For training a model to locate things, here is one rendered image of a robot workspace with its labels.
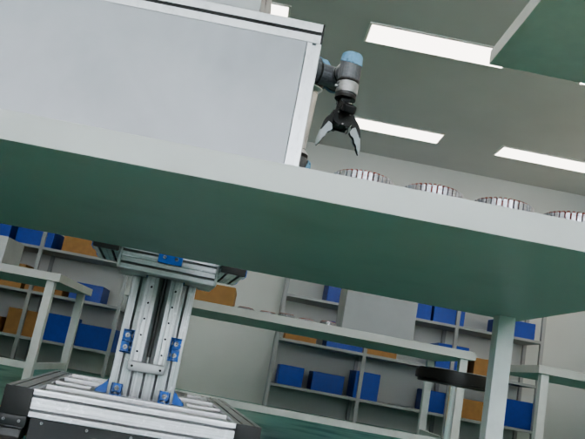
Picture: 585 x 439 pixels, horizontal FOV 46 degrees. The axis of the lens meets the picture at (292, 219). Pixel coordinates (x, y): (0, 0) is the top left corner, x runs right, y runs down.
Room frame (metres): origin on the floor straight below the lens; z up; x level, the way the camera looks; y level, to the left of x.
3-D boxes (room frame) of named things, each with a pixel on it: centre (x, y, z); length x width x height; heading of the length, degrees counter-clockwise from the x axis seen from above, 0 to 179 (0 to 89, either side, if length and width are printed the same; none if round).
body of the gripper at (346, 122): (2.19, -0.10, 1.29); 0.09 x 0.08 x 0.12; 10
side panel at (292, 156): (1.42, 0.03, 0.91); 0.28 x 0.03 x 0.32; 2
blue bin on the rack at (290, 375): (8.09, -0.29, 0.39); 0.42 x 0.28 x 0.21; 3
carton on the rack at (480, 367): (8.16, -2.55, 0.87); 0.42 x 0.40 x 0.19; 91
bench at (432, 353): (4.73, -0.16, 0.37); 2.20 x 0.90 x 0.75; 92
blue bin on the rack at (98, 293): (8.03, 2.14, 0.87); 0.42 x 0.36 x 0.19; 3
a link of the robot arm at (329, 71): (2.27, -0.05, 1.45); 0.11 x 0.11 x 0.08; 18
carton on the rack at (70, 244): (8.03, 2.31, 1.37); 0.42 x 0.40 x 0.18; 92
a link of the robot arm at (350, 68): (2.18, -0.10, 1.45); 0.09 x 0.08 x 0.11; 18
